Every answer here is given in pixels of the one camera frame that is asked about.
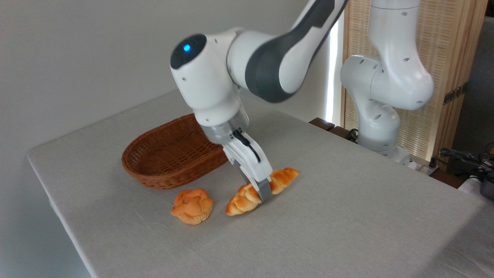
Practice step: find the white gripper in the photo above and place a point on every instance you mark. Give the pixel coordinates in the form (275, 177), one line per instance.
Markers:
(251, 162)

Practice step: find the long braided bread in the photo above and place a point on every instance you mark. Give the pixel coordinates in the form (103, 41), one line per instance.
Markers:
(241, 202)

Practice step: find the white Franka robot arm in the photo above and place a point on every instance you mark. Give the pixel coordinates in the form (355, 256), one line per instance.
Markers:
(216, 85)

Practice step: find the round knotted bread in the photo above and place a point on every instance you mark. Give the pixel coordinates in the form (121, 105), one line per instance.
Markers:
(193, 208)

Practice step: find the grey tablecloth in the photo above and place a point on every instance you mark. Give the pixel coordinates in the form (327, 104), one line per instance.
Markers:
(328, 224)

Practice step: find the dark wooden furniture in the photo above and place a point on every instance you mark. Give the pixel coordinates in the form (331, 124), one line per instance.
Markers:
(322, 123)

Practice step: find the brown wicker basket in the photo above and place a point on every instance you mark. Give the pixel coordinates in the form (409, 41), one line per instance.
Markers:
(166, 162)

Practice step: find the wooden lattice screen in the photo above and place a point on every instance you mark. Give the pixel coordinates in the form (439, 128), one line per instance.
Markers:
(440, 38)

